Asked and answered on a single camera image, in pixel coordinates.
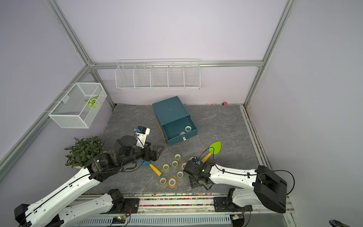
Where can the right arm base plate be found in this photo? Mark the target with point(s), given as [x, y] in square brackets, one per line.
[225, 204]

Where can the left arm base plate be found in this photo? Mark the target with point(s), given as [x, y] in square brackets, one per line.
[122, 205]

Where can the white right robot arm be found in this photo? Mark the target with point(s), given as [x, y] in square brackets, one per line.
[260, 186]

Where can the green potted plant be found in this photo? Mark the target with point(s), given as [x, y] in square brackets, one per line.
[83, 151]

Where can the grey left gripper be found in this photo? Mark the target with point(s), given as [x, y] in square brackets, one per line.
[149, 157]

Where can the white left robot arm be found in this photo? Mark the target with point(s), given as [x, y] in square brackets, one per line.
[54, 210]

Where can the orange tape roll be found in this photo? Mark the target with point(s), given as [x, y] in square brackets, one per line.
[172, 182]
[183, 166]

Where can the teal drawer cabinet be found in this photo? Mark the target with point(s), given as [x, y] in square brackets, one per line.
[172, 117]

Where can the blue toy rake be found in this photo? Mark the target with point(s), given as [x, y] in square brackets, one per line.
[155, 169]

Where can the green toy shovel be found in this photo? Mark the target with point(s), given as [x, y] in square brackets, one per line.
[213, 150]

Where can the white vented cable duct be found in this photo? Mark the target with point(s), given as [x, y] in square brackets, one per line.
[156, 221]

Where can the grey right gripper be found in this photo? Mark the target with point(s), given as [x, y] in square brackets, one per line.
[192, 184]

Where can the white wire basket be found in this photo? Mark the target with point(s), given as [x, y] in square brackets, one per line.
[72, 112]

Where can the white wire wall shelf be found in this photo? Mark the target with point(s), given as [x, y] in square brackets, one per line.
[157, 74]

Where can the green toy in basket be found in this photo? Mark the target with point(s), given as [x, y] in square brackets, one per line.
[93, 103]

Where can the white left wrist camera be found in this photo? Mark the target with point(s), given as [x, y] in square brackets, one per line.
[141, 134]

